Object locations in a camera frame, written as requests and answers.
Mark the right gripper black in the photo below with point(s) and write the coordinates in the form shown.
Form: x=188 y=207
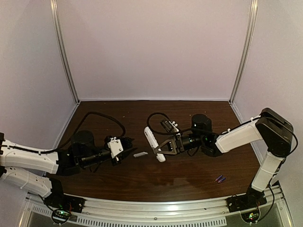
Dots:
x=174 y=148

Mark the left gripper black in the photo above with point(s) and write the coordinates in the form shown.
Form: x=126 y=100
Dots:
x=121 y=156

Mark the white battery cover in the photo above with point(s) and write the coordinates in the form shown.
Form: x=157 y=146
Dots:
x=140 y=154

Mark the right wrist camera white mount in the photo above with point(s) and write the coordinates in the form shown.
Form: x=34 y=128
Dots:
x=170 y=127

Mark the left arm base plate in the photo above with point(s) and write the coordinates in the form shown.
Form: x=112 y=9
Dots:
x=65 y=202

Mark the right circuit board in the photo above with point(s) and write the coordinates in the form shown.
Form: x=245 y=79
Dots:
x=250 y=216

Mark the left circuit board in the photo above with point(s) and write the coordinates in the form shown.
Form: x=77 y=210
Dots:
x=59 y=216

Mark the right aluminium frame post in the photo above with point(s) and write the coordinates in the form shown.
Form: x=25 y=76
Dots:
x=253 y=12

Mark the front aluminium rail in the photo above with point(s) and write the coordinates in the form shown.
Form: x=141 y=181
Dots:
x=200 y=213

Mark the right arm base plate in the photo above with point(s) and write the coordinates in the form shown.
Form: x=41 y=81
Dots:
x=244 y=202

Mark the white remote control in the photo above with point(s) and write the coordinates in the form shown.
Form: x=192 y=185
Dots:
x=154 y=144

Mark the aluminium frame post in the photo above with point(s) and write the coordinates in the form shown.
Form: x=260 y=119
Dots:
x=62 y=51
x=253 y=12

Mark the left aluminium frame post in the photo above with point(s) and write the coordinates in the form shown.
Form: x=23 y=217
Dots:
x=62 y=51

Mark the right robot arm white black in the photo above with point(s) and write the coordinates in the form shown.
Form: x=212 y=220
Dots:
x=269 y=127

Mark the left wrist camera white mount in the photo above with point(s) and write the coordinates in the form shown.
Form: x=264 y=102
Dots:
x=115 y=147

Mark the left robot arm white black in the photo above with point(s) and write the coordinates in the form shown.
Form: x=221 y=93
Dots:
x=17 y=162

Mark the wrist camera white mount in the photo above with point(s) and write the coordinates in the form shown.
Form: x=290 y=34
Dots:
x=115 y=147
x=170 y=127

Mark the circuit board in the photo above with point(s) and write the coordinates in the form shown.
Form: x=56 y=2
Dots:
x=250 y=216
x=59 y=216

